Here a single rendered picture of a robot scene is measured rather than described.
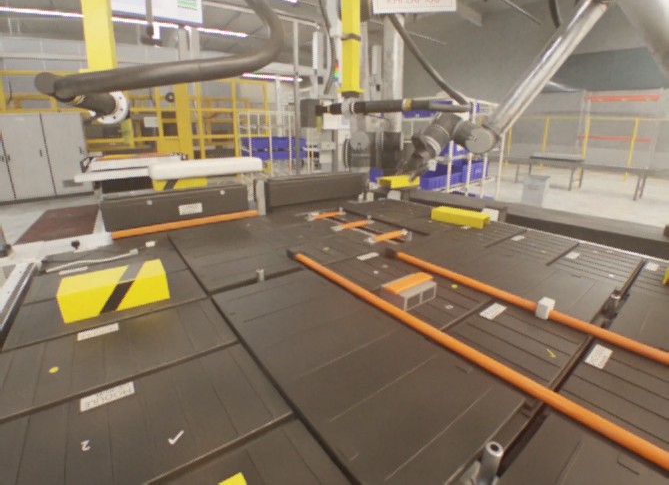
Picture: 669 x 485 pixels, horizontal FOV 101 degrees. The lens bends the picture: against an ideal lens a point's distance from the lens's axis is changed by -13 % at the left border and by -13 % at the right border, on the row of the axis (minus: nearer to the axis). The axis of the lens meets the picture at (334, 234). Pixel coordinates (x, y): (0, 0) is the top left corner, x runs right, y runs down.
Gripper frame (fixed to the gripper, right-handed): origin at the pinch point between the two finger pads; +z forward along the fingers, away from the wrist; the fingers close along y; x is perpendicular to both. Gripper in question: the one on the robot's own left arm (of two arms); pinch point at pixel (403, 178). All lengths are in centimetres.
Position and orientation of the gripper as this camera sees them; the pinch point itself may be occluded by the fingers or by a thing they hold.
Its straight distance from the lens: 129.6
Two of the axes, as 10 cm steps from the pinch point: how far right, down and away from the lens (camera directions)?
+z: -6.2, 7.5, -2.4
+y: -5.9, -2.4, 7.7
